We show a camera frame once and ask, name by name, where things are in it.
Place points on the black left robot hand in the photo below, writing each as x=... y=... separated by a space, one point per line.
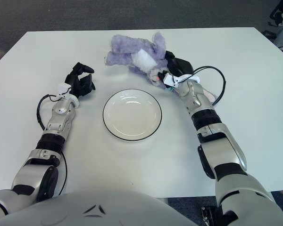
x=81 y=84

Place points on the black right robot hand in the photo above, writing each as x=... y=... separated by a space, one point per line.
x=181 y=66

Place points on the purple plush bunny doll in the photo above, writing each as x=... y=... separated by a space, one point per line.
x=132 y=49

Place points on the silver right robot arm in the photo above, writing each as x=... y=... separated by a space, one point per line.
x=226 y=150

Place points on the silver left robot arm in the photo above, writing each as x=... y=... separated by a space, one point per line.
x=30 y=169

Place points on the white plate with black rim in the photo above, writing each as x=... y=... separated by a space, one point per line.
x=132 y=115

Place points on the white right wrist connector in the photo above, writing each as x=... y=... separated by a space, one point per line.
x=172 y=80

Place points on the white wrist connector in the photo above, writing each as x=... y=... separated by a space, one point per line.
x=63 y=89
x=172 y=80

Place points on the white left wrist connector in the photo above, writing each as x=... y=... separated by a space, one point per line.
x=63 y=89

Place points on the black office chair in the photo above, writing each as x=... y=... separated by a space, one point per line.
x=276 y=14

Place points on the grey robot torso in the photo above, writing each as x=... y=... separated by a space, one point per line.
x=96 y=212

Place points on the black metal bracket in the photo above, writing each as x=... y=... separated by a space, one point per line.
x=208 y=215

